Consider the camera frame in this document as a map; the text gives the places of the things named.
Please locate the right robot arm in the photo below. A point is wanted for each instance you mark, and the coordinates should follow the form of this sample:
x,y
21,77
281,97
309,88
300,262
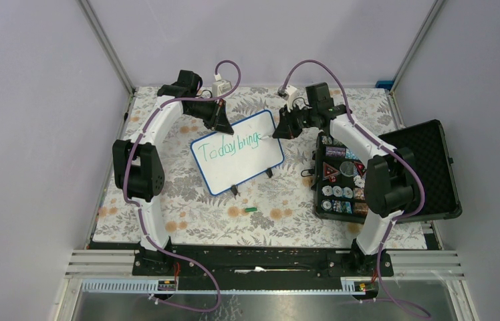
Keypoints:
x,y
391,184

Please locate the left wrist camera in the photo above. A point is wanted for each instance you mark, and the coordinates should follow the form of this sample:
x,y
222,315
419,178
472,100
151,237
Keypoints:
x,y
220,86

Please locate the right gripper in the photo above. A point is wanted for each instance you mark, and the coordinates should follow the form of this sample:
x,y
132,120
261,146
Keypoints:
x,y
285,130

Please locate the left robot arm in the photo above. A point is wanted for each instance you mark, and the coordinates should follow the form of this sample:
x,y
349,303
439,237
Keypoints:
x,y
138,169

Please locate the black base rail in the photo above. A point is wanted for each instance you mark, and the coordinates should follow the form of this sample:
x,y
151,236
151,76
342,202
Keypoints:
x,y
260,268

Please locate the blue framed whiteboard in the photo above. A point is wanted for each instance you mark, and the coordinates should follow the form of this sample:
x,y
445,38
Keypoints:
x,y
225,160

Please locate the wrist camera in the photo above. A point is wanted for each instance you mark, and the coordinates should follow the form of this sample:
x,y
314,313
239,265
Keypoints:
x,y
290,94
220,86

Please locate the blue corner clamp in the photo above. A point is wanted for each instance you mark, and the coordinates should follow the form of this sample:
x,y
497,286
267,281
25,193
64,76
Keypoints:
x,y
384,84

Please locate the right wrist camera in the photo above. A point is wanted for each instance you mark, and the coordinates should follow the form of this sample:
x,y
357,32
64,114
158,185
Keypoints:
x,y
290,94

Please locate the white cable duct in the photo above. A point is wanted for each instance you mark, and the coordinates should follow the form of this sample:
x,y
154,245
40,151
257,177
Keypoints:
x,y
113,286

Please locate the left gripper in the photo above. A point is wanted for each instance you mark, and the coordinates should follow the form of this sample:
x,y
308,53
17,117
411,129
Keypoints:
x,y
218,121

